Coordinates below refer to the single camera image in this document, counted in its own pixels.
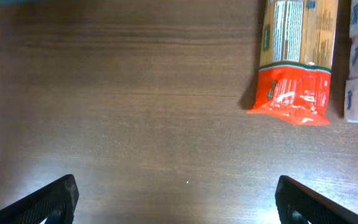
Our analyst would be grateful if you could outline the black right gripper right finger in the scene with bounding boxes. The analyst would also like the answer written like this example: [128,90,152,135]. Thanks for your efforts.
[275,175,358,224]

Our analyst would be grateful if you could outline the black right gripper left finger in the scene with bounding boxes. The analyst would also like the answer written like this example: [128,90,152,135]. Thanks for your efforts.
[0,174,79,224]

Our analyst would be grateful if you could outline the orange pasta packet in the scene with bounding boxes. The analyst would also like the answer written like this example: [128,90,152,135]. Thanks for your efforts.
[248,0,339,126]

